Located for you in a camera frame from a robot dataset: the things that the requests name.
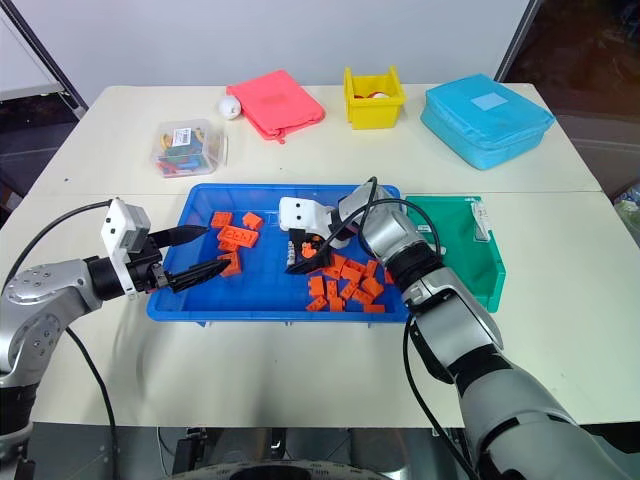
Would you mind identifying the clear box of coloured blocks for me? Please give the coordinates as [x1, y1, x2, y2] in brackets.
[150, 118, 230, 180]

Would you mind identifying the yellow plastic bin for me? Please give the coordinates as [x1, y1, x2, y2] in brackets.
[342, 65, 407, 131]

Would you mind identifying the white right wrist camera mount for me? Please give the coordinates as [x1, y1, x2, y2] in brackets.
[277, 195, 352, 250]

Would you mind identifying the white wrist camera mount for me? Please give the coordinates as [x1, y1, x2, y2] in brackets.
[277, 195, 352, 250]
[99, 196, 151, 297]

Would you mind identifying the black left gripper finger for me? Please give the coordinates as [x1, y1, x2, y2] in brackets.
[160, 257, 234, 294]
[149, 225, 209, 249]

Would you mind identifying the light blue fabric case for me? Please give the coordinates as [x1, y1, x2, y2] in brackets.
[419, 73, 558, 171]

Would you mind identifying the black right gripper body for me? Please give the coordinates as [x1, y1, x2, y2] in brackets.
[298, 227, 335, 263]

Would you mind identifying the grey metal frame post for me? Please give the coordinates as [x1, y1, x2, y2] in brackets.
[0, 0, 90, 114]
[491, 0, 542, 84]

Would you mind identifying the black lower body cable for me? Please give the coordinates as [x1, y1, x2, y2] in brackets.
[63, 325, 120, 480]
[401, 317, 482, 480]

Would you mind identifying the small white ball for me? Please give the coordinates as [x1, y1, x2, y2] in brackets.
[217, 95, 243, 122]

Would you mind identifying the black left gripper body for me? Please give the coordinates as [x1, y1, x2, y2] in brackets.
[127, 234, 170, 294]

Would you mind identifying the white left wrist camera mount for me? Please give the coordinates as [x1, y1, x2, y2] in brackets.
[99, 196, 151, 297]

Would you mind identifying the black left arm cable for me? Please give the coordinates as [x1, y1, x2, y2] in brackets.
[0, 199, 114, 297]

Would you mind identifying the blue plastic bin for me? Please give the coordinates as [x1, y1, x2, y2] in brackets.
[145, 182, 413, 329]

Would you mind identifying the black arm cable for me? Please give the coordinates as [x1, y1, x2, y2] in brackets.
[0, 199, 114, 297]
[323, 175, 442, 257]

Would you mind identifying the large orange building block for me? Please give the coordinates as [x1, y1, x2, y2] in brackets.
[217, 225, 261, 250]

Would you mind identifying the pink fabric pouch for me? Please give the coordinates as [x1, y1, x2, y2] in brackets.
[225, 69, 328, 145]

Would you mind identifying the green plastic bin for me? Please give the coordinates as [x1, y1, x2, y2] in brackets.
[402, 194, 508, 314]

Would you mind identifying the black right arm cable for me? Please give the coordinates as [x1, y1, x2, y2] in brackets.
[323, 175, 442, 257]

